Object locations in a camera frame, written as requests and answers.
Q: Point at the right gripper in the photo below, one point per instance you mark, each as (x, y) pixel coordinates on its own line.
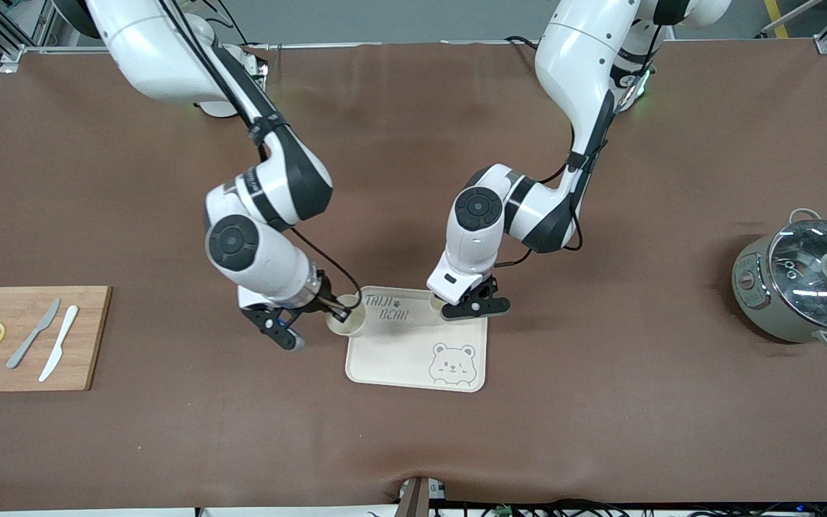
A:
(324, 301)

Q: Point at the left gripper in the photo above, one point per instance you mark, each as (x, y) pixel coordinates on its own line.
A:
(483, 292)

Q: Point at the white plastic cup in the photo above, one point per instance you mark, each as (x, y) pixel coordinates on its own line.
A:
(352, 327)
(435, 301)

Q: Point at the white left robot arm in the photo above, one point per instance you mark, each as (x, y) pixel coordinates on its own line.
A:
(578, 50)

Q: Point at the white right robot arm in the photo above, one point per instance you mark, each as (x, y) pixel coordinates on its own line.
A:
(162, 57)

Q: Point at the cream bear print tray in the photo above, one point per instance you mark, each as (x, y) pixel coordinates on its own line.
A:
(399, 359)

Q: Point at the bamboo cutting board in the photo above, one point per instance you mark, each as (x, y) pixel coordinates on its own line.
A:
(90, 359)

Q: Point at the white plastic knife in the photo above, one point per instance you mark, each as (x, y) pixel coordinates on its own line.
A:
(62, 337)

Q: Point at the grey plastic knife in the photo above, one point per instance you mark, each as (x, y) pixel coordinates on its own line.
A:
(35, 334)

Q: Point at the glass pot lid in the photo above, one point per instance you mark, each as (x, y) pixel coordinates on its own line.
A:
(815, 273)

